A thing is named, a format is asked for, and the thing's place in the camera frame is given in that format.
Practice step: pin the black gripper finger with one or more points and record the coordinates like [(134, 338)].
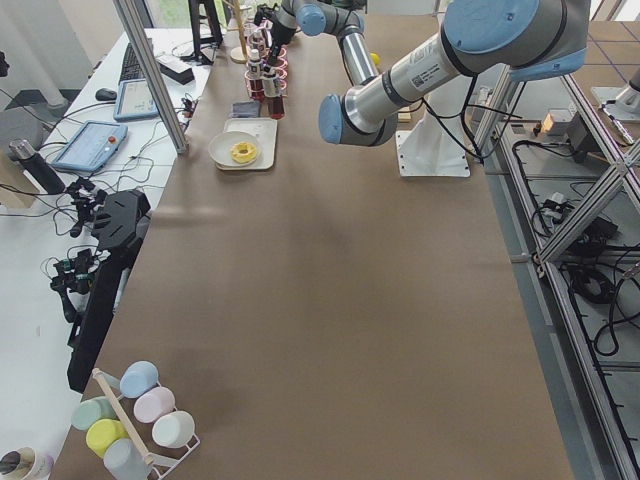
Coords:
[(272, 58)]

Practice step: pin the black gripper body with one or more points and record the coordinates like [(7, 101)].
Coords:
[(277, 36)]

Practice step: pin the tea bottle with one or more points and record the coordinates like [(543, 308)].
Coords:
[(254, 75), (273, 95)]

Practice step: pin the beige rabbit tray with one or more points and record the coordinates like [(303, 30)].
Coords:
[(265, 130)]

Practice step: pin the wooden mug tree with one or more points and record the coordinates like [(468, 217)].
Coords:
[(239, 53)]

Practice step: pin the grey folded cloth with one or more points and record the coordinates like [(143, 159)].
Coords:
[(247, 109)]

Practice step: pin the white plate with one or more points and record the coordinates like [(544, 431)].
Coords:
[(219, 147)]

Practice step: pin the black keyboard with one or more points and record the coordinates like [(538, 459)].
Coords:
[(131, 69)]

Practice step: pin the far blue teach pendant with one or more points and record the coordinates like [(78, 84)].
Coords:
[(134, 102)]

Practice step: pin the blue teach pendant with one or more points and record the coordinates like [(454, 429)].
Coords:
[(134, 102), (91, 147)]

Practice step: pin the black computer mouse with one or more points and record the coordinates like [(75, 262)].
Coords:
[(104, 95)]

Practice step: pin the near blue teach pendant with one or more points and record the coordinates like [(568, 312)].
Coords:
[(91, 147)]

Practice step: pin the black thermos bottle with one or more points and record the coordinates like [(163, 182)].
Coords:
[(34, 163)]

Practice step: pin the blue cup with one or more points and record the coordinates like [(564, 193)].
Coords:
[(140, 377)]

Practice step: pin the pink cup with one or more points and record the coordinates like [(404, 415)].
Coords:
[(153, 404)]

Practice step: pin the cream white cup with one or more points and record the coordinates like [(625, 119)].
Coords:
[(173, 430)]

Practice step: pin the green cup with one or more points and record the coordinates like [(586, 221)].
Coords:
[(90, 411)]

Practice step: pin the yellow cup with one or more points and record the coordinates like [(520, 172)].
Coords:
[(102, 434)]

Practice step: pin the grey cup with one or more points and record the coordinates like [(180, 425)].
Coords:
[(124, 462)]

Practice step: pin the paper cup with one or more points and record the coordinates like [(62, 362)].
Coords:
[(26, 464)]

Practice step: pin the copper wire bottle rack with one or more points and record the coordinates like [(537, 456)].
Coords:
[(260, 39)]

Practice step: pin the aluminium frame post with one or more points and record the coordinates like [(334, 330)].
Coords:
[(133, 26)]

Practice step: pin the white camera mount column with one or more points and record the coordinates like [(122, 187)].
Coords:
[(437, 146)]

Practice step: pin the wooden rack handle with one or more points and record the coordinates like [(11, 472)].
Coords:
[(109, 386)]

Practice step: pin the white wire cup rack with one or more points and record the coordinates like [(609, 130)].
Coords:
[(166, 460)]

